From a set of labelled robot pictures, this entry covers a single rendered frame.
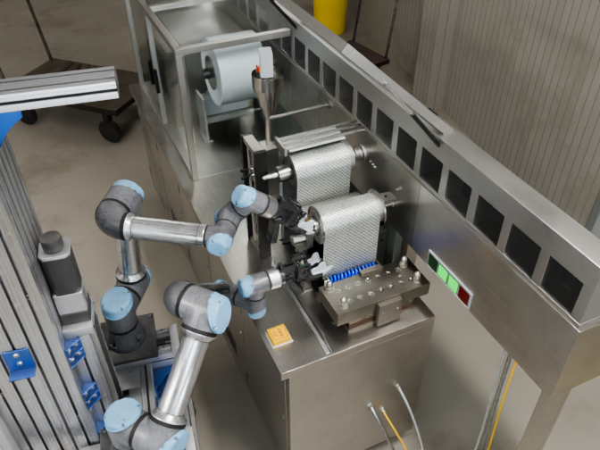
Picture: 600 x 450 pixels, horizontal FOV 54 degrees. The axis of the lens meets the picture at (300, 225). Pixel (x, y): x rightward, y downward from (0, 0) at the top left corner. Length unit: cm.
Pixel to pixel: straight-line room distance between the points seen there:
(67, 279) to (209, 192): 130
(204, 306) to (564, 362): 105
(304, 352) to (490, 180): 93
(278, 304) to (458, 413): 127
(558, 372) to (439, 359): 162
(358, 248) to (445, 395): 125
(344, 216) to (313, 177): 22
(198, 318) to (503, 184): 98
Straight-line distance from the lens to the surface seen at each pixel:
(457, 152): 192
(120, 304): 230
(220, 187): 303
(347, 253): 229
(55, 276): 185
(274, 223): 205
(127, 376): 249
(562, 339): 181
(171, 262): 398
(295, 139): 231
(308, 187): 233
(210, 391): 327
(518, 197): 177
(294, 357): 222
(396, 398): 273
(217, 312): 183
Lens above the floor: 265
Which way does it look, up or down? 39 degrees down
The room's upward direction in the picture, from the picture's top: straight up
